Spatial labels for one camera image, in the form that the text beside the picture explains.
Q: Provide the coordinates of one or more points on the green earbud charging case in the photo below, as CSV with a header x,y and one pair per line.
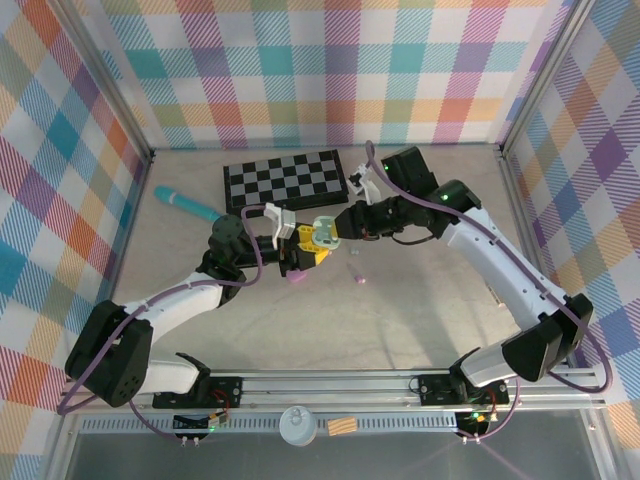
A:
x,y
325,232

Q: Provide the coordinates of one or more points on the purple earbud charging case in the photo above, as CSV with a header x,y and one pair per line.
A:
x,y
298,277

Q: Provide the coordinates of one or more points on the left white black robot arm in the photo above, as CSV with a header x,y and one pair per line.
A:
x,y
175,300

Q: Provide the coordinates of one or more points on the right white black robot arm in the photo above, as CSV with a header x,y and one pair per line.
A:
x,y
490,265

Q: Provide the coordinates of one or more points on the black grey folding chessboard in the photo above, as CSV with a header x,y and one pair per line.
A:
x,y
285,175

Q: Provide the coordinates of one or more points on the teal pen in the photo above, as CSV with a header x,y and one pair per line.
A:
x,y
180,200

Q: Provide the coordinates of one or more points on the white round plastic cap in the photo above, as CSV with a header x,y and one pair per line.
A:
x,y
297,427

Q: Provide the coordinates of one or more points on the left small circuit board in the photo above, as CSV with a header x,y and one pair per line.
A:
x,y
200,421

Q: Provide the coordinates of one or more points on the small circuit board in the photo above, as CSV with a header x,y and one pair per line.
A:
x,y
475,420
200,421

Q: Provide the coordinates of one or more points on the right small circuit board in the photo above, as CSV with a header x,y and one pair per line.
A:
x,y
475,420

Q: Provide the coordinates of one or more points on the right aluminium floor rail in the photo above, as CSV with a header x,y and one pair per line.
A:
x,y
517,200

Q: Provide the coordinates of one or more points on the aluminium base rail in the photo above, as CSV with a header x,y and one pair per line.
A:
x,y
325,387

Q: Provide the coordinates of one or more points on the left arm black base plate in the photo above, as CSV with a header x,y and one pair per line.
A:
x,y
225,392

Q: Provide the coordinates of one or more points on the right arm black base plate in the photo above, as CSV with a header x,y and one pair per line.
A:
x,y
435,390

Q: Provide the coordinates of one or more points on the left aluminium frame post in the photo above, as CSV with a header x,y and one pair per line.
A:
x,y
108,80

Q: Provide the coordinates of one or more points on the aluminium frame post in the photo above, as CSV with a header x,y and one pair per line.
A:
x,y
546,75
108,80

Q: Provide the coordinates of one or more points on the right aluminium frame post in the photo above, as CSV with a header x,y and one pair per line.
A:
x,y
546,75

